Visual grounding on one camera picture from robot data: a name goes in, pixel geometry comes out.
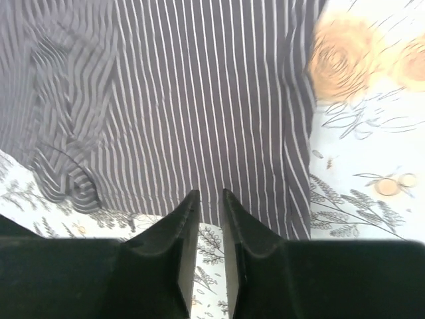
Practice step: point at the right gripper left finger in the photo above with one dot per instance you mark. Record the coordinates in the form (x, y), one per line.
(148, 276)

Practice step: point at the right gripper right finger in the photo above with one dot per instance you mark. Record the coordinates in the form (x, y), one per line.
(271, 277)

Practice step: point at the grey striped underwear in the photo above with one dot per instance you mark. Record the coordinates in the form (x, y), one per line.
(130, 105)

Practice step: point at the floral patterned table mat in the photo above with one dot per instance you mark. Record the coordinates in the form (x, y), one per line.
(366, 148)

